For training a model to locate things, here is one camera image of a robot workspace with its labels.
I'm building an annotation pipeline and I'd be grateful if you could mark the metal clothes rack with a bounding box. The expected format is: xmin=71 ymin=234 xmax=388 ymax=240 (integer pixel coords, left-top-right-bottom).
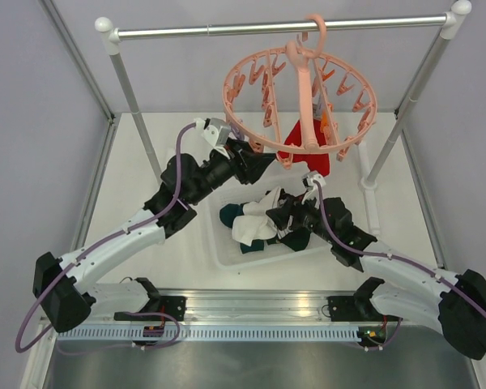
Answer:
xmin=95 ymin=1 xmax=472 ymax=191

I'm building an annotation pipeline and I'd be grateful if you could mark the purple clothes peg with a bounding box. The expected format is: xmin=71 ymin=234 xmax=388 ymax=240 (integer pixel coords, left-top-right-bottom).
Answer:
xmin=313 ymin=103 xmax=322 ymax=121
xmin=230 ymin=123 xmax=245 ymax=140

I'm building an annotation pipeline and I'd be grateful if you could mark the red sock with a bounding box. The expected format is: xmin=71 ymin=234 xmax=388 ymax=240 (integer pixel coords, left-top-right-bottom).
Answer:
xmin=277 ymin=119 xmax=330 ymax=177

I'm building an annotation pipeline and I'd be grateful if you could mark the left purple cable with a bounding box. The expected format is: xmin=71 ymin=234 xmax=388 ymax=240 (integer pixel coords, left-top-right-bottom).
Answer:
xmin=15 ymin=123 xmax=198 ymax=357

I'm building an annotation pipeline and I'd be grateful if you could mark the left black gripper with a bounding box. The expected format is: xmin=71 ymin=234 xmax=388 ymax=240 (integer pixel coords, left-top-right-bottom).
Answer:
xmin=188 ymin=137 xmax=277 ymax=204

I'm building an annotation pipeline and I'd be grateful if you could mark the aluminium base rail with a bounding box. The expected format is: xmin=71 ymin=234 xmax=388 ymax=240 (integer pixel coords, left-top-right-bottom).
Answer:
xmin=160 ymin=289 xmax=352 ymax=326

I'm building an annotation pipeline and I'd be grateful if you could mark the pink round clip hanger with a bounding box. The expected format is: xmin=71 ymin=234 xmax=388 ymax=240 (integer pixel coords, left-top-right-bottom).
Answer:
xmin=222 ymin=31 xmax=377 ymax=169

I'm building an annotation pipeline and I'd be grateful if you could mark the teal sock front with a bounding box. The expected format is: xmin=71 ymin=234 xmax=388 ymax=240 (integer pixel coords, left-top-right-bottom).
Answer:
xmin=219 ymin=203 xmax=265 ymax=254

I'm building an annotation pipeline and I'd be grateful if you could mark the white slotted cable duct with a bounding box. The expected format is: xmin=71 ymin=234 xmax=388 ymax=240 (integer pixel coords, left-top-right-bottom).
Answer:
xmin=58 ymin=324 xmax=361 ymax=342

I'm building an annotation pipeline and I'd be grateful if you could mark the orange clothes peg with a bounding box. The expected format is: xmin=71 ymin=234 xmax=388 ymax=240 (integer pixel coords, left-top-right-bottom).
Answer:
xmin=320 ymin=113 xmax=329 ymax=132

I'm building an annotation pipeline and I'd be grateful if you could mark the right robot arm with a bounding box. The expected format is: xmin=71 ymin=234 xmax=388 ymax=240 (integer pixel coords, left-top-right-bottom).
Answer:
xmin=266 ymin=195 xmax=486 ymax=360

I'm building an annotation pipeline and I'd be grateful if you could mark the purple cable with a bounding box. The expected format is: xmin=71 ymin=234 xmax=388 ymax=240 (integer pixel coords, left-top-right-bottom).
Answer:
xmin=315 ymin=182 xmax=486 ymax=361
xmin=15 ymin=123 xmax=198 ymax=357

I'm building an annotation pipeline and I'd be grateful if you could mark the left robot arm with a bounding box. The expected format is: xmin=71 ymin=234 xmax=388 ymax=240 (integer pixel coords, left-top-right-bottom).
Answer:
xmin=32 ymin=139 xmax=275 ymax=333

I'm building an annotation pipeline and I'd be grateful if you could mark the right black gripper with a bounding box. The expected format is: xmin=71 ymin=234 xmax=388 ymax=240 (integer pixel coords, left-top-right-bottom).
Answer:
xmin=265 ymin=190 xmax=336 ymax=245

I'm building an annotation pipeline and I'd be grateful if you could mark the white plastic basket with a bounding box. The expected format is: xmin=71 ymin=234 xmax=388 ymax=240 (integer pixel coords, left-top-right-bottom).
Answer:
xmin=207 ymin=186 xmax=326 ymax=270

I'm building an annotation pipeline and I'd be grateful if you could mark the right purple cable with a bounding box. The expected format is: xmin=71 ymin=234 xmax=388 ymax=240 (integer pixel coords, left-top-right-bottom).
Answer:
xmin=315 ymin=182 xmax=486 ymax=361

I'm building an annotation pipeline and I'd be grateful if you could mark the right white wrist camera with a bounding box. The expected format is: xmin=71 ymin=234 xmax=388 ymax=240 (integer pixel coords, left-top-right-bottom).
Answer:
xmin=301 ymin=171 xmax=326 ymax=204

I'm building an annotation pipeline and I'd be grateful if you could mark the teal reindeer sock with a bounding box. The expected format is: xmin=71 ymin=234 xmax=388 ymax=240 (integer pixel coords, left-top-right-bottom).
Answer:
xmin=266 ymin=229 xmax=311 ymax=252

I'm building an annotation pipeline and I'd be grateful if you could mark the black white striped sock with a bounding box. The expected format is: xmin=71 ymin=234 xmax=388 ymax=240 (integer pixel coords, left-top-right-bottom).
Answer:
xmin=270 ymin=229 xmax=292 ymax=244

